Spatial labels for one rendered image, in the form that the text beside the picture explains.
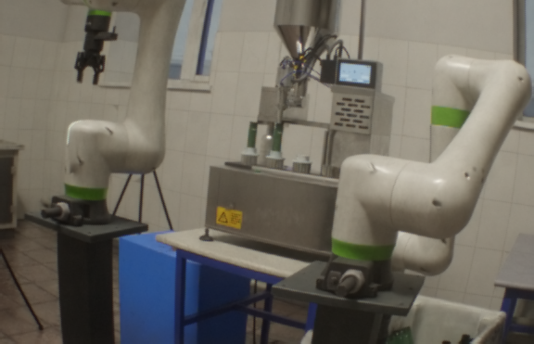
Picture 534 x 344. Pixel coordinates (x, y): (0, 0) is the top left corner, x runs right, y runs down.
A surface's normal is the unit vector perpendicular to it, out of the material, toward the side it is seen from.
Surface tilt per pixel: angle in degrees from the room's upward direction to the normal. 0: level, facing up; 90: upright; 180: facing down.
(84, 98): 90
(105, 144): 88
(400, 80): 90
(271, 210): 90
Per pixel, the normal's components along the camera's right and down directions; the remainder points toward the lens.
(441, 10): -0.49, 0.00
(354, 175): -0.70, -0.06
